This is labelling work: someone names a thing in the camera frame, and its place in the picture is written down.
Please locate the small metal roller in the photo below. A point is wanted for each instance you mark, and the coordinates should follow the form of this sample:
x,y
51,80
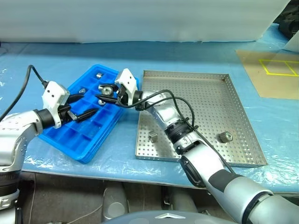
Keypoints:
x,y
99,75
102,102

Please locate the large white foam board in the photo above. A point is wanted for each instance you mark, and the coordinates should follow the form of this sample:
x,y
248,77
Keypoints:
x,y
140,18

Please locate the metal nut left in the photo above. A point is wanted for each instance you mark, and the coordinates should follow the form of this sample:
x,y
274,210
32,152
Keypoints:
x,y
82,90

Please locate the knurled metal roller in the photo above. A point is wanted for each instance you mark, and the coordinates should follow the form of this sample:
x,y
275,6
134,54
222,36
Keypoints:
x,y
107,90
153,136
224,137

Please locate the blue plastic compartment tray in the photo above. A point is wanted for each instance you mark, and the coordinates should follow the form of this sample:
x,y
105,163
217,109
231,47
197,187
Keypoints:
x,y
70,137

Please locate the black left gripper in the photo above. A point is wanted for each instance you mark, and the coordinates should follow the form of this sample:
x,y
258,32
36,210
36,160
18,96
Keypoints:
x,y
65,114

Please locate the white board panel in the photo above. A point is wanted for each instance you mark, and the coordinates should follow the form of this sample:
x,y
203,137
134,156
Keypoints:
x,y
293,42

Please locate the grey rounded shape under table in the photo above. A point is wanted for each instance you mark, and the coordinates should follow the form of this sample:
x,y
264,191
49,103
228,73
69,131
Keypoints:
x,y
114,205
182,200

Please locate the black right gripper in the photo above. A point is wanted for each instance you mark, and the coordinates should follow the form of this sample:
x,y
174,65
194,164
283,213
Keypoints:
x,y
122,96

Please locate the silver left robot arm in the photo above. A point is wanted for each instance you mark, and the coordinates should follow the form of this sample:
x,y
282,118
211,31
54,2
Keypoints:
x,y
14,130

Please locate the perforated steel tray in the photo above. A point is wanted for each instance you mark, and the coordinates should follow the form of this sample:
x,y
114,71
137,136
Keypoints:
x,y
205,105

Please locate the black machine part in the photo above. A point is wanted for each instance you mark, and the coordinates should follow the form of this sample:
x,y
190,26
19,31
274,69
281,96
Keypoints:
x,y
286,26

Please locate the blue plastic film table cover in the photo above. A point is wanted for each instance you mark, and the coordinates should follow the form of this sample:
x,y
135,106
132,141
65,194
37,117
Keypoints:
x,y
187,58

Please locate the brown cardboard mat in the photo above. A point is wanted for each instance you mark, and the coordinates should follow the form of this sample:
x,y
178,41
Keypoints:
x,y
257,79

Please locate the grey dome with silver emblem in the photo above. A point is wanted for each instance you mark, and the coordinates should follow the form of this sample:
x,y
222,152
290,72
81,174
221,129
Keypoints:
x,y
168,219

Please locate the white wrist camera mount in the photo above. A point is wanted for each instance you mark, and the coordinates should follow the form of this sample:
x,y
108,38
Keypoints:
x,y
52,93
127,79

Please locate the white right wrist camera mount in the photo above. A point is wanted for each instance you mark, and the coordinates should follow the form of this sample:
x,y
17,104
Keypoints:
x,y
127,79

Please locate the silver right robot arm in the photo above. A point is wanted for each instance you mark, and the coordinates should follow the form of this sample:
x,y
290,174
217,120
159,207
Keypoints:
x,y
163,112

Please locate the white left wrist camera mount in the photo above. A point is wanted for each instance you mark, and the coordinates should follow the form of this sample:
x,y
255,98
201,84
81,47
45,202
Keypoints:
x,y
52,93

